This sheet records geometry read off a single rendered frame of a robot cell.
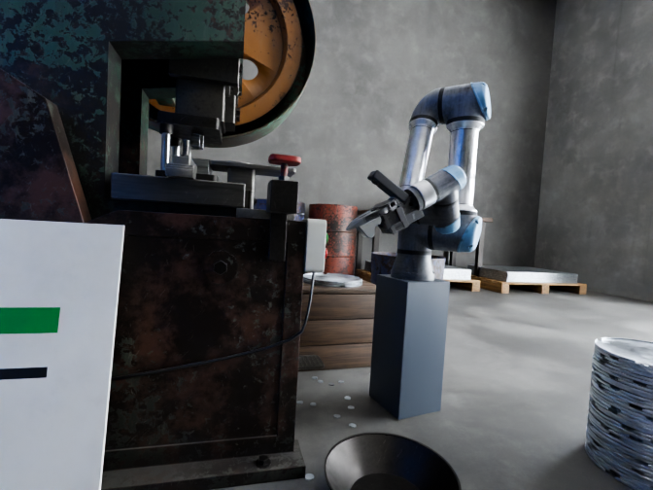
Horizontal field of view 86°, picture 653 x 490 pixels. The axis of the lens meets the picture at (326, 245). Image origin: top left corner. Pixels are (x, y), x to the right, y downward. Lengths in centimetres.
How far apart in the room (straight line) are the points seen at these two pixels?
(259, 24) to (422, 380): 148
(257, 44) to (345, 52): 352
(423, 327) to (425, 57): 468
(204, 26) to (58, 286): 68
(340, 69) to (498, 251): 341
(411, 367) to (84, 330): 91
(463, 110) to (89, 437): 126
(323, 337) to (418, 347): 47
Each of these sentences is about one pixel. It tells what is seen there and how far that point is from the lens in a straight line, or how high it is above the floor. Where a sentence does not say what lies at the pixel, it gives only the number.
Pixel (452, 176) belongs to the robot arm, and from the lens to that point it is 103.
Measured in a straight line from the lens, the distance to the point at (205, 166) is 107.
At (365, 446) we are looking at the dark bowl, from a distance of 106.
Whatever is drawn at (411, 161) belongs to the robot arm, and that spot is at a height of 83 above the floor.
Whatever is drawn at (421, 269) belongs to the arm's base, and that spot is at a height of 49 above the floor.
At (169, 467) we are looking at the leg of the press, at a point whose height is 3.
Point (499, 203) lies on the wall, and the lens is 583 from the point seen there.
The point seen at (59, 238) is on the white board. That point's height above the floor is 55.
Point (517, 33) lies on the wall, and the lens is 657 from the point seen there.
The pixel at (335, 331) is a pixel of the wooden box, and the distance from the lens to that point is 155.
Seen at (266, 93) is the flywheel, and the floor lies 113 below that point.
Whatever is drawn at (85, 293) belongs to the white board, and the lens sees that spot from 89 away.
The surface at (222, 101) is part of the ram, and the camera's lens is 111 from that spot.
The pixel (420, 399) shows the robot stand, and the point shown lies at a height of 6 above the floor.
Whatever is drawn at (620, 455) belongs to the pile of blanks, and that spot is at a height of 7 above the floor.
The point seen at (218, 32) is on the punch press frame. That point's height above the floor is 107.
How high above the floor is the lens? 61
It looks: 3 degrees down
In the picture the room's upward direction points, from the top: 3 degrees clockwise
